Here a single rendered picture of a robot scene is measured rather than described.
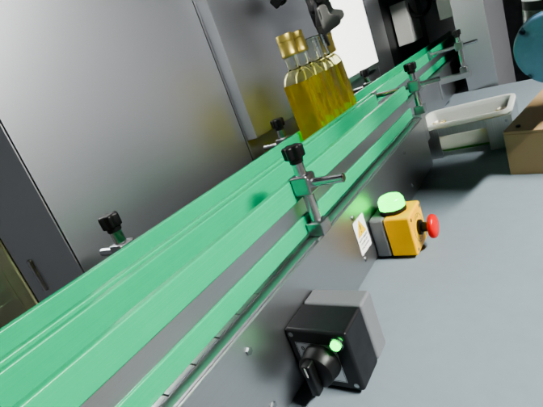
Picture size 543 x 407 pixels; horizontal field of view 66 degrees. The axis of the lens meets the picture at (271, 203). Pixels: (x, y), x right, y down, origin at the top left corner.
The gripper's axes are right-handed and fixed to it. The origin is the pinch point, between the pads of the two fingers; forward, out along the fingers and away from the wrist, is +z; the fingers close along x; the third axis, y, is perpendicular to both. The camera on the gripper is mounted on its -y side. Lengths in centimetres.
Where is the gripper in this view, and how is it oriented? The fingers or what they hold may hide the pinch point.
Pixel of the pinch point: (326, 38)
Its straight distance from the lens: 110.9
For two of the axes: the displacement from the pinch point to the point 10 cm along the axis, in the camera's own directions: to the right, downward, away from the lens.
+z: 3.8, 7.9, 4.8
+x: 2.6, -5.9, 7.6
